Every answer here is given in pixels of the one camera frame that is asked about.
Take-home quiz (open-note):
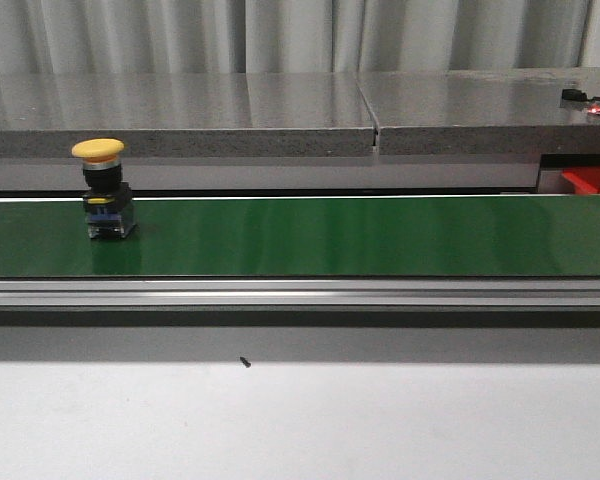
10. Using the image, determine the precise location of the red plastic bin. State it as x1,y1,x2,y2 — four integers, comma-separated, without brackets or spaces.
561,167,600,195

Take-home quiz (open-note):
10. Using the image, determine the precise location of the white curtain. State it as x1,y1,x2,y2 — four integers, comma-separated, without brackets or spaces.
0,1,600,74

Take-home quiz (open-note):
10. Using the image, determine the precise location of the grey stone counter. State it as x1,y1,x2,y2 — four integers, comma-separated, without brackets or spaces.
0,68,600,158

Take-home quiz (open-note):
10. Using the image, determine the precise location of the black sensor box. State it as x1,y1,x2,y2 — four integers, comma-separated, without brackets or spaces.
561,88,588,103

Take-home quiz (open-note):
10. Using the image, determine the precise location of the aluminium conveyor frame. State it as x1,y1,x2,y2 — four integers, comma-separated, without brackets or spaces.
0,278,600,311

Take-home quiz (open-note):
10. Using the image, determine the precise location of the yellow push button switch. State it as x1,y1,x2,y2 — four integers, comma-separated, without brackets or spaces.
71,138,136,239

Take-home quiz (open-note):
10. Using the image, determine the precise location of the green conveyor belt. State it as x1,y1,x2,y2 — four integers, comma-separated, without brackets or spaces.
0,195,600,278

